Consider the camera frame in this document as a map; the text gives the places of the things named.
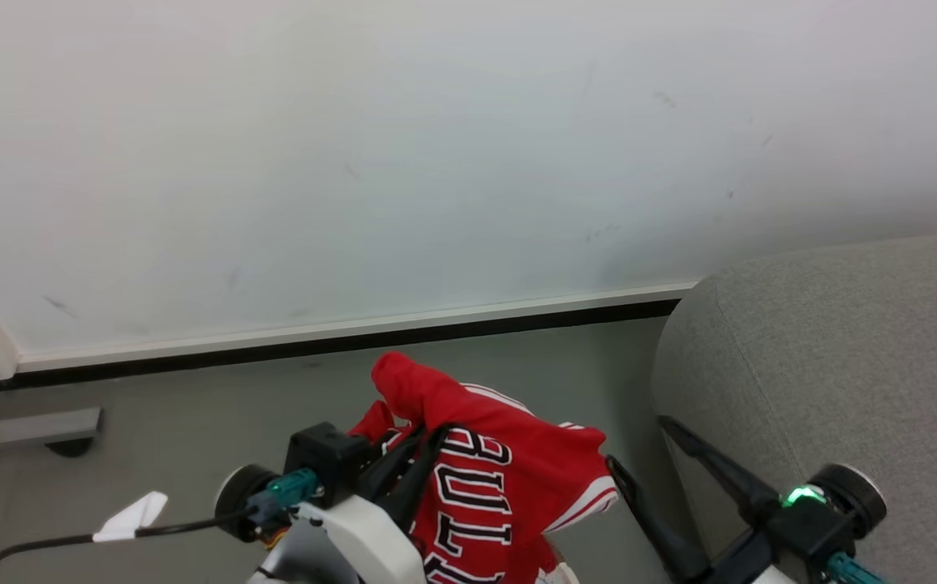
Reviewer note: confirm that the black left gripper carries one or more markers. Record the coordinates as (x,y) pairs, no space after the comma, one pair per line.
(328,456)

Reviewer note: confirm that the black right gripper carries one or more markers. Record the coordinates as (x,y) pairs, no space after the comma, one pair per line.
(801,527)

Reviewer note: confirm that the red basketball jersey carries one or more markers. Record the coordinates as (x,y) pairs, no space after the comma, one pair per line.
(517,454)

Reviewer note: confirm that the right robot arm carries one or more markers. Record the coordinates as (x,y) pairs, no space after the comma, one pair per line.
(857,495)

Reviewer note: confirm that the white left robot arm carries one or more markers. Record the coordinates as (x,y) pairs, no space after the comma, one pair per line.
(363,543)

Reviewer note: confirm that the white and black baseboard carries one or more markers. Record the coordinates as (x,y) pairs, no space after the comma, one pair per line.
(354,328)

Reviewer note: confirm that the grey fabric sofa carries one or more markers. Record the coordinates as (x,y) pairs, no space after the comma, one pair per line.
(841,365)

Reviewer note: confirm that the grey furniture base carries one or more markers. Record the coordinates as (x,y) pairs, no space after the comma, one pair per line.
(38,427)

